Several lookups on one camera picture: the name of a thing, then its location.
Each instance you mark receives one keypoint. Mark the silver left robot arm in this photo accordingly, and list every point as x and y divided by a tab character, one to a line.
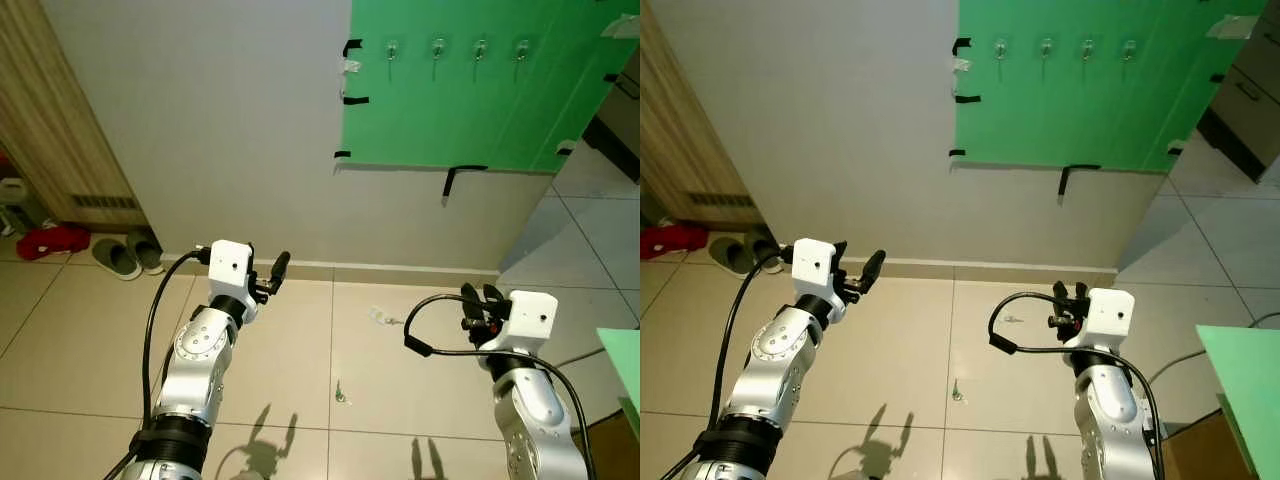
195	350
780	350

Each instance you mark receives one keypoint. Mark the long black tape strip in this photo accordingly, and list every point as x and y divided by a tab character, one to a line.
450	180
1065	180

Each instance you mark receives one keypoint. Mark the green table top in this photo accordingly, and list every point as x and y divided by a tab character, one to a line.
1245	380
625	370

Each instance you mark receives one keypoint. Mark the red cloth slippers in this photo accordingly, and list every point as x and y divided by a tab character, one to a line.
50	242
672	242

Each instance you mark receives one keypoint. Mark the brown wooden table base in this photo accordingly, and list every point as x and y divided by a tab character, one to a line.
1200	450
615	450

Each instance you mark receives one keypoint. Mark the light wooden cabinet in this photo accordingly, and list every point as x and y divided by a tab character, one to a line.
680	150
55	120

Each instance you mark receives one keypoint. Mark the clear tape piece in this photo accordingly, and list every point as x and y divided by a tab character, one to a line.
622	27
1228	27
961	65
350	67

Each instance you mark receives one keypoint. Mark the dark grey cabinet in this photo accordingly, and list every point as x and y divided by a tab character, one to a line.
1245	110
618	120

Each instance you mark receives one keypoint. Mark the white plastic jug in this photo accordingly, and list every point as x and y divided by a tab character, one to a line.
12	200

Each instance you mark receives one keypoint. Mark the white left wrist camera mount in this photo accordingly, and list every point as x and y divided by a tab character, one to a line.
230	268
813	266

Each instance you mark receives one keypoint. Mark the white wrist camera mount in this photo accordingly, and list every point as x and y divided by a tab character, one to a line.
230	268
525	318
813	266
1105	315

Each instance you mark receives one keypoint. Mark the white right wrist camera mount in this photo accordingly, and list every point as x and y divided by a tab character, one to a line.
1105	315
525	318

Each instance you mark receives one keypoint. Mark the green wall board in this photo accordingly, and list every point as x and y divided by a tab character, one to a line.
1080	110
470	110

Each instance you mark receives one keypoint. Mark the clear adhesive wall hook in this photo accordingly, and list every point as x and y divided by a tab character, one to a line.
392	48
1046	47
522	47
480	48
1130	48
438	47
1088	48
1000	48

